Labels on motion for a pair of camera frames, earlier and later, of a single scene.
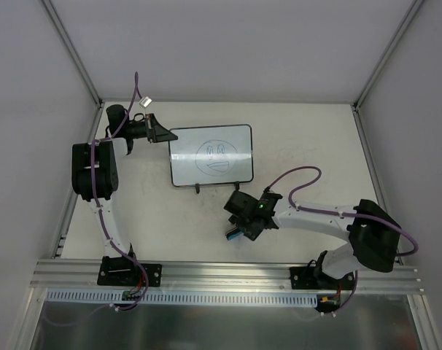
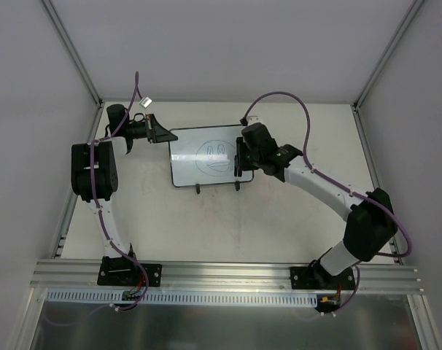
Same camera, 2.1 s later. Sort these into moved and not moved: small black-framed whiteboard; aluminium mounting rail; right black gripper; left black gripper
Moved: right black gripper
Not moved: left black gripper; small black-framed whiteboard; aluminium mounting rail
